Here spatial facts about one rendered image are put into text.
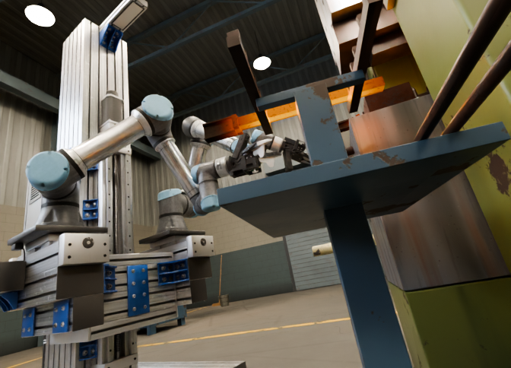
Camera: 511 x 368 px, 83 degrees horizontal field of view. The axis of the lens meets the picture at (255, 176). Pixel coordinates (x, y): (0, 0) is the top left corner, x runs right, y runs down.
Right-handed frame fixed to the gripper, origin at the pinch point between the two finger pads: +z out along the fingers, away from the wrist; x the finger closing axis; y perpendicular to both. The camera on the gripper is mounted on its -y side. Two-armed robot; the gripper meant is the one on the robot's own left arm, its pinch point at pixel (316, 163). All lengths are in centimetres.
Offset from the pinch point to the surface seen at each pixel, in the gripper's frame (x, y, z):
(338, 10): -59, 28, -19
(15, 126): 545, 93, -628
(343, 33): -54, 23, -14
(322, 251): -3.6, -41.0, 12.7
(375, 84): -79, -18, -7
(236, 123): -68, -34, -33
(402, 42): -58, 24, 5
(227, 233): 842, 84, -66
